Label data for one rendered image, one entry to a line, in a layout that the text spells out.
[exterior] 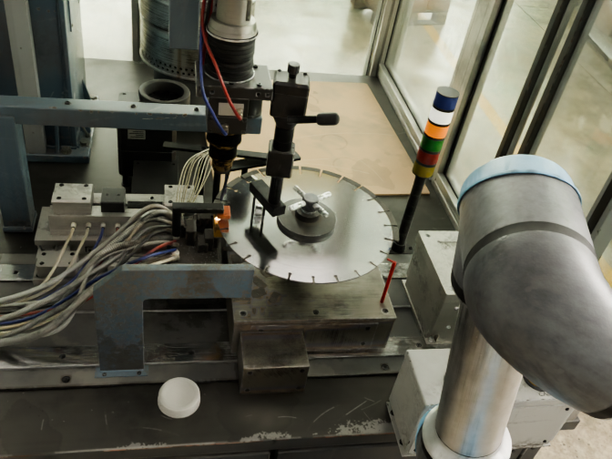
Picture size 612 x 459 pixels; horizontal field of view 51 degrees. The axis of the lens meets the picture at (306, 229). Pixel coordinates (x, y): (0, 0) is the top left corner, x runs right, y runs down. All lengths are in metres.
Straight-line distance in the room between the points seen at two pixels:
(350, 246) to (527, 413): 0.41
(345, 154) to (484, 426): 1.10
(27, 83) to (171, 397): 0.79
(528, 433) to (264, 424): 0.45
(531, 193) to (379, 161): 1.20
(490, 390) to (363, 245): 0.49
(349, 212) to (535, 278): 0.74
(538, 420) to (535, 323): 0.65
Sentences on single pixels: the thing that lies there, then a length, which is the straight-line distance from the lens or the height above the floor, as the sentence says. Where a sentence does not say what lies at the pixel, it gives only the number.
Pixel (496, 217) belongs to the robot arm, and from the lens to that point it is 0.59.
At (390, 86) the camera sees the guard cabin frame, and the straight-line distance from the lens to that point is 2.12.
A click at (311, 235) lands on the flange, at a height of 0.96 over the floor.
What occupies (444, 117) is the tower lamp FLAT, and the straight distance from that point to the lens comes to 1.29.
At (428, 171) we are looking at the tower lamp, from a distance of 1.35.
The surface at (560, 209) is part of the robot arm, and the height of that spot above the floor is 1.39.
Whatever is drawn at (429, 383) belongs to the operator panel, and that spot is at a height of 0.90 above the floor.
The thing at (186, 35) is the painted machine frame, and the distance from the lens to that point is 1.11.
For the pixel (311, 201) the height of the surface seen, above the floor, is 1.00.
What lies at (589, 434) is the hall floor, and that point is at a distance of 2.38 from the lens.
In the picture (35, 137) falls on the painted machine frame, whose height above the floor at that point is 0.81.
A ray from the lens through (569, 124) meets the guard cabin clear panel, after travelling 1.28.
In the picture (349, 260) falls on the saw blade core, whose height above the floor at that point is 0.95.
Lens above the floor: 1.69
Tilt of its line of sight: 39 degrees down
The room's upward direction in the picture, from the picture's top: 11 degrees clockwise
